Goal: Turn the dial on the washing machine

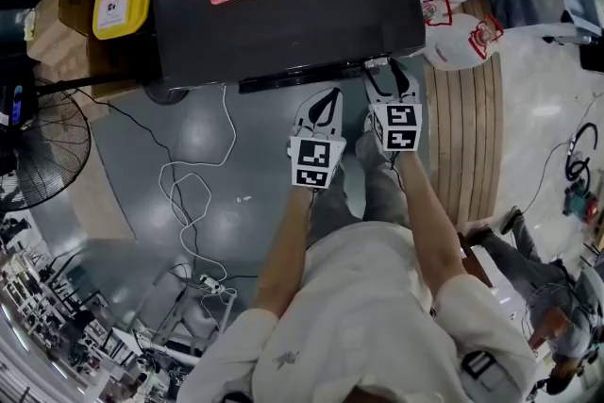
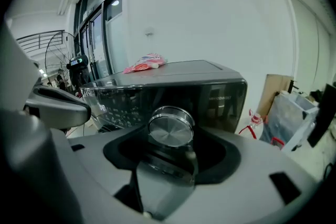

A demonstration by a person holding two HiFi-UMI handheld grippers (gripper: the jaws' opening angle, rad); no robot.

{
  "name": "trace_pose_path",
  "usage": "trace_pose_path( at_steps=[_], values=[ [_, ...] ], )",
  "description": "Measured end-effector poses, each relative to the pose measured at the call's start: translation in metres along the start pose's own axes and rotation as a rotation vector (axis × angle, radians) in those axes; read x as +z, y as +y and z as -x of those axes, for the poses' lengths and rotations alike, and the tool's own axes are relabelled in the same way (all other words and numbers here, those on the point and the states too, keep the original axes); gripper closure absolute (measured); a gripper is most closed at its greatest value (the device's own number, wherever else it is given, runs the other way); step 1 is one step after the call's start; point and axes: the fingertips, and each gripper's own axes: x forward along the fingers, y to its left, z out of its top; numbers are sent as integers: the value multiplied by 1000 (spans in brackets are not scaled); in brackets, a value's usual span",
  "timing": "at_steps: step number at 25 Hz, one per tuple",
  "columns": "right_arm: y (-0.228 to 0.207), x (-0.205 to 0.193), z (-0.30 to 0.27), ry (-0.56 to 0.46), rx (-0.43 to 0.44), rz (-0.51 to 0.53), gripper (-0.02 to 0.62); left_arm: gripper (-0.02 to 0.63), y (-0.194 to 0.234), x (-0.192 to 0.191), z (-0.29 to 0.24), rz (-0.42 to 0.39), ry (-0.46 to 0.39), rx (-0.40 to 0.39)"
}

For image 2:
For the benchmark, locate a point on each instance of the black metal railing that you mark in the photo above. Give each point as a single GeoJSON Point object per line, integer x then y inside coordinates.
{"type": "Point", "coordinates": [39, 39]}

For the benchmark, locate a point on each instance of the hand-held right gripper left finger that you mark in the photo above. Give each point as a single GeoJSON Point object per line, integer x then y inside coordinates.
{"type": "Point", "coordinates": [105, 186]}

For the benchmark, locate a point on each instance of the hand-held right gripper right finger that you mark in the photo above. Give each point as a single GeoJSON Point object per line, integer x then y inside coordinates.
{"type": "Point", "coordinates": [236, 204]}

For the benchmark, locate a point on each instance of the silver brushed metal control knob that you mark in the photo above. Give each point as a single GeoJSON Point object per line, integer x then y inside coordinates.
{"type": "Point", "coordinates": [170, 131]}

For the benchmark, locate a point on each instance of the dark framed glass partition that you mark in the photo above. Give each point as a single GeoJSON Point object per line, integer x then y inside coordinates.
{"type": "Point", "coordinates": [99, 34]}

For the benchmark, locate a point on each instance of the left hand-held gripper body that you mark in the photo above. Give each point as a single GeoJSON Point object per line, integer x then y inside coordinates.
{"type": "Point", "coordinates": [15, 73]}

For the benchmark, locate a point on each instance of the black standing fan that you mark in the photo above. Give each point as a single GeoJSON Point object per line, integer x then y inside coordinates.
{"type": "Point", "coordinates": [78, 61]}

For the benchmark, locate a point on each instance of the black box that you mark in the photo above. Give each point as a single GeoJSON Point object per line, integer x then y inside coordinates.
{"type": "Point", "coordinates": [323, 112]}

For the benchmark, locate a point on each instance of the pink detergent pouch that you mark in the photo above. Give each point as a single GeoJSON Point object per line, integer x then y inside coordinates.
{"type": "Point", "coordinates": [147, 64]}

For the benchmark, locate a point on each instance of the white wall conduit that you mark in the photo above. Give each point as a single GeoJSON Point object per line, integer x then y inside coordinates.
{"type": "Point", "coordinates": [287, 8]}

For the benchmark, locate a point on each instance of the large cardboard sheet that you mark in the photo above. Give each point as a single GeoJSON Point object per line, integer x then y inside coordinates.
{"type": "Point", "coordinates": [273, 86]}

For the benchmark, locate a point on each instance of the plastic wrapped grey appliance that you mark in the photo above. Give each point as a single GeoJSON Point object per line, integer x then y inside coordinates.
{"type": "Point", "coordinates": [288, 118]}

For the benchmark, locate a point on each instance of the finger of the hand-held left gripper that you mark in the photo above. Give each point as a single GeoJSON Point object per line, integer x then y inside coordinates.
{"type": "Point", "coordinates": [57, 94]}
{"type": "Point", "coordinates": [60, 115]}

